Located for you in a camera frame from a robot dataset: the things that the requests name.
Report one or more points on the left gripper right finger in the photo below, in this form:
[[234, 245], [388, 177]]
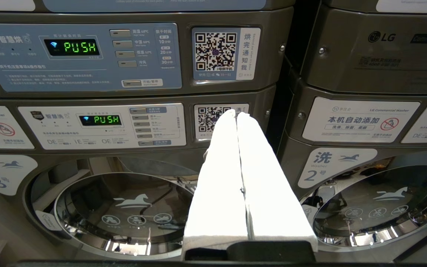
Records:
[[269, 200]]

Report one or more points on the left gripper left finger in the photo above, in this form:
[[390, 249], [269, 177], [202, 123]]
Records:
[[217, 193]]

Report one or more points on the grey dryer with blue panel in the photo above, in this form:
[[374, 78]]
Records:
[[272, 66]]

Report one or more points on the grey commercial dryer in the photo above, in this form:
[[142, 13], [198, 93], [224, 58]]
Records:
[[347, 74]]

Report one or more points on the blue dryer control panel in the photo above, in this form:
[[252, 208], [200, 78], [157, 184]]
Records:
[[87, 70]]

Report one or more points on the grey commercial washer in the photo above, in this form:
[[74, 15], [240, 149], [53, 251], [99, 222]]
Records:
[[291, 159]]

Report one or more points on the white code sticker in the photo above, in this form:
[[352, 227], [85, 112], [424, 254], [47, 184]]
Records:
[[206, 118]]

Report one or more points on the round chrome washer door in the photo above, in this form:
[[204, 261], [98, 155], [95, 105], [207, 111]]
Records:
[[384, 211], [124, 222]]

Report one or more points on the grey washer with white panel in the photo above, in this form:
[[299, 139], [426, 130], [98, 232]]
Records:
[[95, 153]]

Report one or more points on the blue-framed code sticker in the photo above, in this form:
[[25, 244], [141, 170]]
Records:
[[215, 52]]

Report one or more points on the white washer control panel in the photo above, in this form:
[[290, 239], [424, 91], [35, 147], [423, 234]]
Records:
[[69, 137]]

